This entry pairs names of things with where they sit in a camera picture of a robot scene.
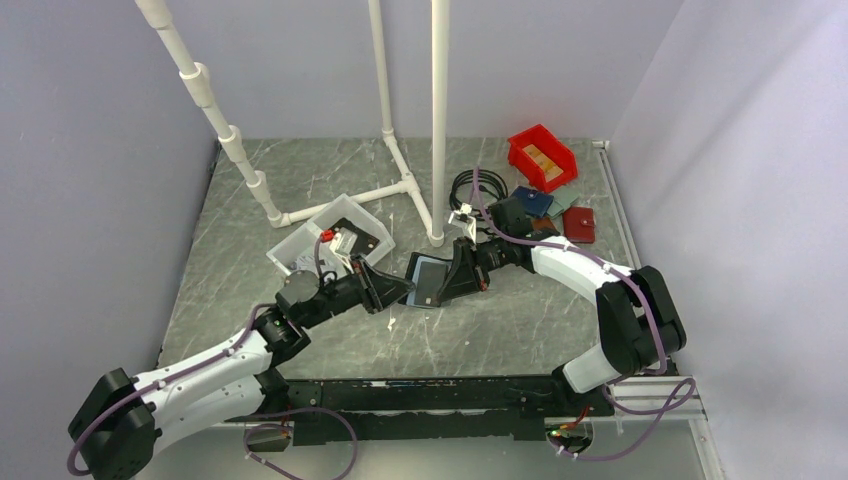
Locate brown leather card holder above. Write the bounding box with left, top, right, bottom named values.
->
left=532, top=217, right=560, bottom=235

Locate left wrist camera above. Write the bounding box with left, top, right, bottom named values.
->
left=320, top=227, right=359, bottom=260

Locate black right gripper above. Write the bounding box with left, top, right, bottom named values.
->
left=437, top=235, right=510, bottom=303

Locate red leather card holder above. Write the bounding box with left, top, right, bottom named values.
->
left=562, top=206, right=596, bottom=244

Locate gold card in bin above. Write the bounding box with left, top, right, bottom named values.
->
left=539, top=161, right=564, bottom=183

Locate red plastic bin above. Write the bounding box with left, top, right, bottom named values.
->
left=507, top=124, right=579, bottom=193

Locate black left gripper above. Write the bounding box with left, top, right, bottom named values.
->
left=301, top=254, right=415, bottom=329

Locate white plastic divided tray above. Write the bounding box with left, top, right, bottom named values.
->
left=266, top=194, right=396, bottom=276

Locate mint green card holder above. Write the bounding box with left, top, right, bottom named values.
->
left=546, top=185, right=580, bottom=218

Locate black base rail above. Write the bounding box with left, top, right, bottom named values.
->
left=221, top=374, right=614, bottom=446

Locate white PVC pipe frame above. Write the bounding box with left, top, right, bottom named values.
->
left=137, top=1, right=445, bottom=246

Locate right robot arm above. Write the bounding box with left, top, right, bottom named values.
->
left=431, top=199, right=687, bottom=415

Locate blue leather card holder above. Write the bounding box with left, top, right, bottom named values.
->
left=511, top=186, right=554, bottom=218

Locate black leather card holder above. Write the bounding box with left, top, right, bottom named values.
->
left=399, top=252, right=451, bottom=309

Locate gold card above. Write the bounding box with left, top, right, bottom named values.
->
left=523, top=144, right=553, bottom=168
left=539, top=161, right=564, bottom=183

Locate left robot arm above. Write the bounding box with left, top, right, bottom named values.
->
left=66, top=255, right=415, bottom=479

